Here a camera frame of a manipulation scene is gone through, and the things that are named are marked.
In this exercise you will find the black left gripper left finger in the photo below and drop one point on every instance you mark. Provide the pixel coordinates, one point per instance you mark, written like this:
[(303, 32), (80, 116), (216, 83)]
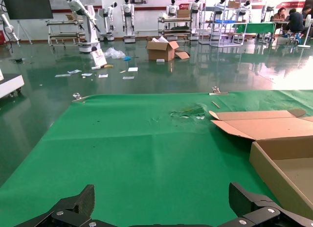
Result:
[(73, 212)]

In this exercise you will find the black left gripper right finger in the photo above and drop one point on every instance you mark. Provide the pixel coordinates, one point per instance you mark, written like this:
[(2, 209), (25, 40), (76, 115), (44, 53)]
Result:
[(254, 207)]

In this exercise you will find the white industrial robot arm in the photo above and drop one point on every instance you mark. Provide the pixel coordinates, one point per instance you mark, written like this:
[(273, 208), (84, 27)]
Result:
[(8, 26)]

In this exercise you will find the brown cardboard box with holes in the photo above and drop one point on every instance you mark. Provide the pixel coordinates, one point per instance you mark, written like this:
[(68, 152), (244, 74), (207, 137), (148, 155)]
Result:
[(276, 129)]

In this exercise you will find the small white box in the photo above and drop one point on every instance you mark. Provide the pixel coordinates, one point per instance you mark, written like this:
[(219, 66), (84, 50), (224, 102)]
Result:
[(160, 61)]

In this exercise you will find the large open cardboard box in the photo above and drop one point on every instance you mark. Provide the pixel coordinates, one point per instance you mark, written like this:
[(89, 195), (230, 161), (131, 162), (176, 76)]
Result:
[(160, 52)]

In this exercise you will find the small cardboard box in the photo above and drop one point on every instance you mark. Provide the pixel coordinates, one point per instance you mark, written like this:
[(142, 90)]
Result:
[(234, 4), (183, 13)]

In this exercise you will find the green table cloth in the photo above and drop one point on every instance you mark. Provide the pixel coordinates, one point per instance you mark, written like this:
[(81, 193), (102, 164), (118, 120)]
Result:
[(146, 151)]

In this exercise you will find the small wooden stick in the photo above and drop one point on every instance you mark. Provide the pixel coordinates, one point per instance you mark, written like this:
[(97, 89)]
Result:
[(216, 104)]

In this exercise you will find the metal table clamp left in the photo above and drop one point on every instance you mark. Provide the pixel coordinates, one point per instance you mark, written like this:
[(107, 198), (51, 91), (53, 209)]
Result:
[(79, 97)]

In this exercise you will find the metal table clamp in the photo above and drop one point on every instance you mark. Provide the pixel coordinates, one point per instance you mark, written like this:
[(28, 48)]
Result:
[(79, 97), (217, 92)]

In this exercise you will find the white paper sheet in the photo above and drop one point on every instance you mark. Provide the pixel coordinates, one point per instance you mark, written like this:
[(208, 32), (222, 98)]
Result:
[(62, 75), (86, 74), (103, 75), (128, 77), (133, 69), (74, 71)]

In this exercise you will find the white wheeled platform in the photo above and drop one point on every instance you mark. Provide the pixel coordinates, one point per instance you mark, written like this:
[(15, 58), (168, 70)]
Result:
[(9, 86)]

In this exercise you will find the white pink leaning board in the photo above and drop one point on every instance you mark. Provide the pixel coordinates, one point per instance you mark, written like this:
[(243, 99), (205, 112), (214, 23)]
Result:
[(99, 58)]

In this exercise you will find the blue glove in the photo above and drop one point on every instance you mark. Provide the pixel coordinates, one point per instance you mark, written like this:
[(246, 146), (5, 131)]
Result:
[(127, 58)]

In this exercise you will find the clear plastic bag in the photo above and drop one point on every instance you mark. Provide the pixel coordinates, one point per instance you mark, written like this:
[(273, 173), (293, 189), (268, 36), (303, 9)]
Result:
[(113, 53)]

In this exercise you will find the low white metal rack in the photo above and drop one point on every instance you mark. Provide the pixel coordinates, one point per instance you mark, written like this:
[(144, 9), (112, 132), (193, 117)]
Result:
[(64, 36)]

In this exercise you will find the tall white shelving rack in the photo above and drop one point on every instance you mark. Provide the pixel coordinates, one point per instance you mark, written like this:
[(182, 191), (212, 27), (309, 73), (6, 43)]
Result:
[(221, 33)]

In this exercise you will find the green covered table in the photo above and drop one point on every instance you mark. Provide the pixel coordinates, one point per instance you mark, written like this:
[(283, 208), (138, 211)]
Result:
[(256, 27)]

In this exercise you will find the white humanoid robot on base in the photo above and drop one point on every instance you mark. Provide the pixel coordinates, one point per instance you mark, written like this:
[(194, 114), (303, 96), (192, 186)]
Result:
[(89, 29)]

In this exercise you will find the white standing fan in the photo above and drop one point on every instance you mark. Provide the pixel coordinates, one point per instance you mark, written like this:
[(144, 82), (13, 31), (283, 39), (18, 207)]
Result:
[(307, 29)]

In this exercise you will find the blue plastic tray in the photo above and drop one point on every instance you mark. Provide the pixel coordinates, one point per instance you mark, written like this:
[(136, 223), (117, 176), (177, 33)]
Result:
[(223, 21)]

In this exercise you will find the seated person in dark shirt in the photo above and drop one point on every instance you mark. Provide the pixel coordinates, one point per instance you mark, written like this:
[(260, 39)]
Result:
[(294, 21)]

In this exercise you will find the seated person in brown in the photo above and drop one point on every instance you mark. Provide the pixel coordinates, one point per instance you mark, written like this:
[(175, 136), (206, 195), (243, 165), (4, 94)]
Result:
[(280, 15)]

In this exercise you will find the metal cart with shelves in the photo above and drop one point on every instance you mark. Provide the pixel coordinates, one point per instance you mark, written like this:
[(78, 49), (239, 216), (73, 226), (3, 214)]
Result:
[(174, 29)]

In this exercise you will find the white black humanoid robot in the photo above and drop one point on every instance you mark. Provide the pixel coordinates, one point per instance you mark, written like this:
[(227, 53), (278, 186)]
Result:
[(110, 19), (195, 9), (172, 9), (220, 5), (245, 9), (128, 14), (269, 6)]

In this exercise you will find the seated person in black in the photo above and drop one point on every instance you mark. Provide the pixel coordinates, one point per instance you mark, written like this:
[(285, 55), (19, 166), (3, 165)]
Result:
[(307, 16)]

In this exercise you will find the black display screen on stand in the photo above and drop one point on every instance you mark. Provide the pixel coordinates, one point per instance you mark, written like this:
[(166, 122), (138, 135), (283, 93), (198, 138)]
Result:
[(27, 4)]

